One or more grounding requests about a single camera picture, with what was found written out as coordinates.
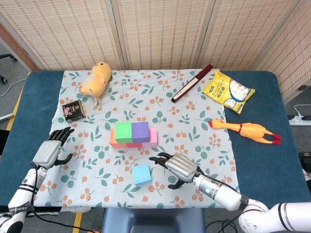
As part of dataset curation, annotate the yellow cotton ball bag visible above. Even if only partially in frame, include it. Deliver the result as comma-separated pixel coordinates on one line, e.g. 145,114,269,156
203,69,256,115

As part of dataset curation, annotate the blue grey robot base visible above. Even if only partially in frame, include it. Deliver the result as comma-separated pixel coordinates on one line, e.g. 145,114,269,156
101,207,206,233

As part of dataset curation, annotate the dark red long box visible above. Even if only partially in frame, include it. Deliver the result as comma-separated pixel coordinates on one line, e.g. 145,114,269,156
171,64,214,103

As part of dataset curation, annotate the black floor cable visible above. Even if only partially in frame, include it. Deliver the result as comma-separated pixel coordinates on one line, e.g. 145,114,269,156
206,216,241,233

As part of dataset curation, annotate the white charger cable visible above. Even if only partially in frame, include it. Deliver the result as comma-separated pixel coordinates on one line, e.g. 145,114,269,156
293,104,311,117

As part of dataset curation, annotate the orange cube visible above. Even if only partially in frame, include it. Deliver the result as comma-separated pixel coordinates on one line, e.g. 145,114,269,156
109,128,128,149

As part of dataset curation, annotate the pink cube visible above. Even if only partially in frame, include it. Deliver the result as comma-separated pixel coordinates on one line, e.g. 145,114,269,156
142,127,158,148

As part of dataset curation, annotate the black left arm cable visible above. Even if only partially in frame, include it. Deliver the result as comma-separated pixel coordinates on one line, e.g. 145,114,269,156
29,162,97,233

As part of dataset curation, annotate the floral print tablecloth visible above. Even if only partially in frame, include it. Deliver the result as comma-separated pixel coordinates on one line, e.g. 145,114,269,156
33,69,243,209

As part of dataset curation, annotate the black tin can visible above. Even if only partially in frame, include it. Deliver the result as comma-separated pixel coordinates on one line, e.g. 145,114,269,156
62,99,86,124

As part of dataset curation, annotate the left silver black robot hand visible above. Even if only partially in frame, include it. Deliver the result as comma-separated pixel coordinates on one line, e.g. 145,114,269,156
32,126,75,170

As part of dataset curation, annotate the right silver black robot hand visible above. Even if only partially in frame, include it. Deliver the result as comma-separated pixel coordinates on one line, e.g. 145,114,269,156
148,152,205,190

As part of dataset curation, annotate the thin white floor cable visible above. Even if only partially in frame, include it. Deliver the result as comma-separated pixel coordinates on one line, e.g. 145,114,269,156
0,77,27,97

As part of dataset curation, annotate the white power strip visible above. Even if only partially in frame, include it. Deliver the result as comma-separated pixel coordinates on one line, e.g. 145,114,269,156
288,115,311,126

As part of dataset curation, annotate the black box beside table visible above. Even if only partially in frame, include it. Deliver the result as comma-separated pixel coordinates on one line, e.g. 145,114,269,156
0,130,10,156

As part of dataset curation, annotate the yellow plush pig toy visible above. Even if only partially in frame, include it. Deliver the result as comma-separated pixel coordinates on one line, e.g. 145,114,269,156
80,62,113,105

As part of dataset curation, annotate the dark teal table padding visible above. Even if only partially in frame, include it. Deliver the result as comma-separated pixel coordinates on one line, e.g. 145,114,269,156
0,70,303,209

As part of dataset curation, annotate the purple cube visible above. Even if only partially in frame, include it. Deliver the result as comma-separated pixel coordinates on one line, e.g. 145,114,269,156
131,121,150,143

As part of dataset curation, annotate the bamboo folding screen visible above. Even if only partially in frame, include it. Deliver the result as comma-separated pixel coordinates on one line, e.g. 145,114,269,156
0,0,311,102

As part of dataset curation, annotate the black office chair base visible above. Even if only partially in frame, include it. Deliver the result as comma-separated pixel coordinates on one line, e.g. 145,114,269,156
0,53,18,84

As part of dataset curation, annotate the light blue cube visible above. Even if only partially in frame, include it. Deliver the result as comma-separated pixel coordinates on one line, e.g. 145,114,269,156
131,163,153,186

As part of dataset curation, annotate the green cube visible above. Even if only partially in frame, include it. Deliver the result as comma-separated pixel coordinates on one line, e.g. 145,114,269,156
114,122,134,144

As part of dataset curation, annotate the yellow rubber chicken toy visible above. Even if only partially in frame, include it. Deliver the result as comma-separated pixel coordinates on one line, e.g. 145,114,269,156
208,118,282,145

